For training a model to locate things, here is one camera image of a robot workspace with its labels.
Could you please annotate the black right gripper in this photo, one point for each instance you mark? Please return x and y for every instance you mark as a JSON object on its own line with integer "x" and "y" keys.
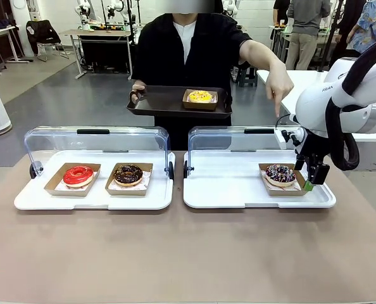
{"x": 314, "y": 147}

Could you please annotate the brown cardboard donut box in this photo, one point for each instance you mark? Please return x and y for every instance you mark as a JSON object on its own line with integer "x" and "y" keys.
{"x": 128, "y": 191}
{"x": 200, "y": 106}
{"x": 53, "y": 187}
{"x": 286, "y": 192}

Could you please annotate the yellow glazed sprinkle donut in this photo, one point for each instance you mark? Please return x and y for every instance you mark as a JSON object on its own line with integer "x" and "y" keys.
{"x": 194, "y": 97}

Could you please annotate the dark brown serving tray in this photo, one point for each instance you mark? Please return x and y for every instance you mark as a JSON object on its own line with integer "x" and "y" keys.
{"x": 162, "y": 104}

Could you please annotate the person's left forearm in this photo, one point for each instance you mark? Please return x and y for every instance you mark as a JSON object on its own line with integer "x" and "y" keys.
{"x": 257, "y": 54}

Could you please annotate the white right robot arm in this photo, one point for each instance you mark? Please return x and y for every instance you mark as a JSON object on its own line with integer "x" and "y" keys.
{"x": 314, "y": 101}

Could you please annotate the chocolate donut colourful sprinkles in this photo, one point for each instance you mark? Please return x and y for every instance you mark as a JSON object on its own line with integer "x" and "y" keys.
{"x": 271, "y": 177}

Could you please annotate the person's torso black shirt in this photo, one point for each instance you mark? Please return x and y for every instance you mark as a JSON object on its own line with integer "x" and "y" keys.
{"x": 162, "y": 54}

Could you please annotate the chocolate glazed donut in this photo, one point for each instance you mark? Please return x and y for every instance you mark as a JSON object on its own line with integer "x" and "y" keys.
{"x": 120, "y": 179}

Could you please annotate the red glazed donut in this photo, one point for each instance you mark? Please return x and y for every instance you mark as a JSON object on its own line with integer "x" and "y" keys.
{"x": 69, "y": 179}

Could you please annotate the person's left hand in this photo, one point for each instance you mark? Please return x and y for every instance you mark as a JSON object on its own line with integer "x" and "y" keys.
{"x": 279, "y": 82}

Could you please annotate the person's right hand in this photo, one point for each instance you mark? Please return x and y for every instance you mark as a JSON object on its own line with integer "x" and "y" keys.
{"x": 135, "y": 95}

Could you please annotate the white display tray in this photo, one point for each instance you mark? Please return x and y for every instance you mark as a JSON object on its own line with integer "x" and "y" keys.
{"x": 232, "y": 187}
{"x": 33, "y": 196}

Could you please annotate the clear plastic tray lid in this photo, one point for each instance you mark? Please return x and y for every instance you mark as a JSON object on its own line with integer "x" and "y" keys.
{"x": 80, "y": 141}
{"x": 213, "y": 139}

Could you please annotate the black stool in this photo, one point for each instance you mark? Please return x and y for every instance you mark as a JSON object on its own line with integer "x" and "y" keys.
{"x": 247, "y": 76}

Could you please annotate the bystander grey shirt khaki trousers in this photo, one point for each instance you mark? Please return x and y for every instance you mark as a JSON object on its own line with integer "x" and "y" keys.
{"x": 305, "y": 35}

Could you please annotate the bystander blue floral shirt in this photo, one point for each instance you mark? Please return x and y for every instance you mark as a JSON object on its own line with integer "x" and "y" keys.
{"x": 371, "y": 22}

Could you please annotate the grey background work table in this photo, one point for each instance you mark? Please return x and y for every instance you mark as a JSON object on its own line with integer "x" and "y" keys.
{"x": 93, "y": 32}

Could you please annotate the chair with black jacket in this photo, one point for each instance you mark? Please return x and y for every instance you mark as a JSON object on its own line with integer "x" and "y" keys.
{"x": 44, "y": 35}

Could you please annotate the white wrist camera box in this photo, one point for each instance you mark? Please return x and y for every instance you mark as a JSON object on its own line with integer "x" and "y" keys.
{"x": 281, "y": 139}

